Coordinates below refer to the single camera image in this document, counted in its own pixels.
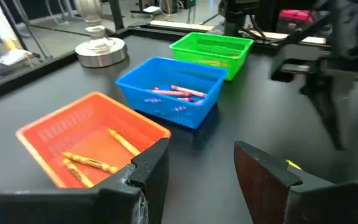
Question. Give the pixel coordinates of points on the blue plastic basket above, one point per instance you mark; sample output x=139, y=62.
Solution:
x=166, y=74

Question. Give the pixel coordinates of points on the orange plastic basket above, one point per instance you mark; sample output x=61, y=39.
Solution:
x=82, y=137

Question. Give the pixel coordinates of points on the pink crayon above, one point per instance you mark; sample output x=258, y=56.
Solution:
x=169, y=92
x=186, y=99
x=188, y=91
x=199, y=101

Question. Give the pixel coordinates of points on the white shade table lamp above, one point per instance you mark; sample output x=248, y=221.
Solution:
x=99, y=49

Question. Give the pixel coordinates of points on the yellow crayon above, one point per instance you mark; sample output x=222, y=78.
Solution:
x=89, y=161
x=292, y=164
x=78, y=174
x=124, y=142

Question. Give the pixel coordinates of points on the wooden side board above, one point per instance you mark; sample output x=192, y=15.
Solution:
x=182, y=25

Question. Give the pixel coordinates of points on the pink-red tool case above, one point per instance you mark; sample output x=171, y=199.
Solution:
x=294, y=15

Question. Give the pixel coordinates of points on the green plastic basket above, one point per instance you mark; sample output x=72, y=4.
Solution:
x=213, y=43

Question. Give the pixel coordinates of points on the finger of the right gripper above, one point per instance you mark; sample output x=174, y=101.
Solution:
x=325, y=105

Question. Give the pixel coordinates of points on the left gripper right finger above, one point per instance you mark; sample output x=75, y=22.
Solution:
x=259, y=180

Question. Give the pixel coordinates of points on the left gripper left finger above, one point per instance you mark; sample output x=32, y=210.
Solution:
x=154, y=174

